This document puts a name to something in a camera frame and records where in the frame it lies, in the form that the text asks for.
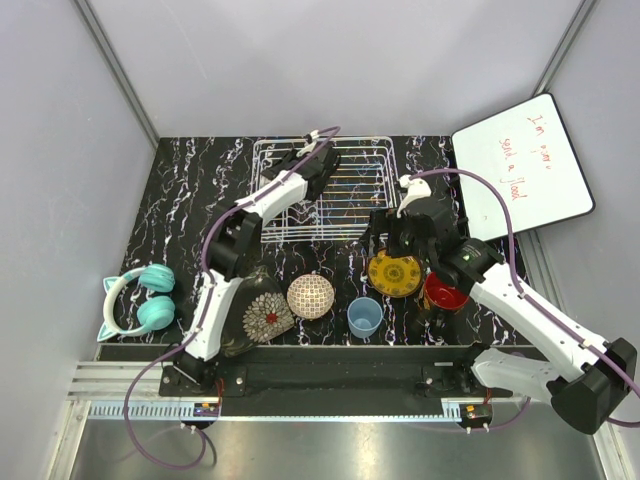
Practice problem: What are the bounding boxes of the yellow patterned plate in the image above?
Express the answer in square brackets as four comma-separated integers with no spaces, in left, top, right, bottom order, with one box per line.
[367,248,424,298]

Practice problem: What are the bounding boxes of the beige red patterned bowl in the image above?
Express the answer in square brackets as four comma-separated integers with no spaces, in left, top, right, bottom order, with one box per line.
[287,274,335,320]

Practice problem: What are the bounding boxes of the black floral square plate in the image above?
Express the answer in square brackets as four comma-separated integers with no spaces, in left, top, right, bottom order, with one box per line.
[220,266,295,358]

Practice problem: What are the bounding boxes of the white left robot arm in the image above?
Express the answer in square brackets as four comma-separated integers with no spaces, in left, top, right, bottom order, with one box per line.
[180,142,340,396]

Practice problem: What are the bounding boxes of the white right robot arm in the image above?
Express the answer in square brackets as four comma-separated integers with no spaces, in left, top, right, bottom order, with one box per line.
[362,198,638,435]

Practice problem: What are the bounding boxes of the red black lacquer bowl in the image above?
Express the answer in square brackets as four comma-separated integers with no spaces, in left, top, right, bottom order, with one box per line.
[423,272,469,312]

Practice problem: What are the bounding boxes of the light blue plastic cup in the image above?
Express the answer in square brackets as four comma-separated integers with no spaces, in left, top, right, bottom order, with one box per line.
[347,297,383,339]

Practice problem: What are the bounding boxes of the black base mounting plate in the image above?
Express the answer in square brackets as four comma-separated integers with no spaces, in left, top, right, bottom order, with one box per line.
[159,345,510,421]

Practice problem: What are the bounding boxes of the white whiteboard with red writing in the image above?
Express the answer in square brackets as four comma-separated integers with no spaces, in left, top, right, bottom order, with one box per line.
[451,93,595,241]

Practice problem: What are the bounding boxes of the teal cat ear headphones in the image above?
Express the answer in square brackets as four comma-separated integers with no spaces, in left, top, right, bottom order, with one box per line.
[96,264,176,343]

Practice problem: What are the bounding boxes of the white wire dish rack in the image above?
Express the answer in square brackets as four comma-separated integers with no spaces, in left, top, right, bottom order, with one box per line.
[262,136,400,244]

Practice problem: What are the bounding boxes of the aluminium rail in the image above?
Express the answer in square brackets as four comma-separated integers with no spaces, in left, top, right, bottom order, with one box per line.
[66,361,221,421]

